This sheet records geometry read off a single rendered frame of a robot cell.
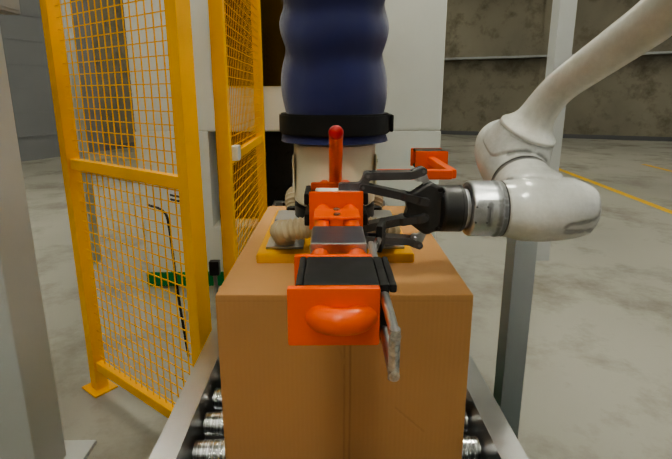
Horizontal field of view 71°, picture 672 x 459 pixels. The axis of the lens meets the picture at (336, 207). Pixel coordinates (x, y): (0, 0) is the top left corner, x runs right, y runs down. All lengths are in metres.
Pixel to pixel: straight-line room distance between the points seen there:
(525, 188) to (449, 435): 0.43
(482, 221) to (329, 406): 0.39
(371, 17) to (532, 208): 0.44
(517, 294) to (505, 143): 0.60
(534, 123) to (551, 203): 0.16
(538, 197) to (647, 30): 0.25
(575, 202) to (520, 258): 0.56
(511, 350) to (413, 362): 0.67
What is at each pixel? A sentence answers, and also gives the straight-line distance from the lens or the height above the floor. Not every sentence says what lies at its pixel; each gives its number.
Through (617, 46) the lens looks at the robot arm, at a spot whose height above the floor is 1.31.
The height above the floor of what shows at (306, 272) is 1.10.
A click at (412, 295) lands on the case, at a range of 0.75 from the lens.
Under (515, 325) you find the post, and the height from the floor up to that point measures 0.64.
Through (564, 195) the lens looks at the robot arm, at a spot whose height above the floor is 1.10.
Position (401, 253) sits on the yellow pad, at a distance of 0.88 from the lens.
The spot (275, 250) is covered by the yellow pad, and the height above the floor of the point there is 0.97.
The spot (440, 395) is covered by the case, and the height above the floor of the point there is 0.77.
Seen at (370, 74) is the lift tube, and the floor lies 1.28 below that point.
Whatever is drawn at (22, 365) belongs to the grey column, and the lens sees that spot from 1.78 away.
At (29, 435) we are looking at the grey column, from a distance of 1.89.
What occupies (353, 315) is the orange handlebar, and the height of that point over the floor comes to 1.08.
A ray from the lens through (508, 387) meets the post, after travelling 1.50.
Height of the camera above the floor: 1.25
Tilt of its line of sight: 13 degrees down
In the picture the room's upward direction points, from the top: straight up
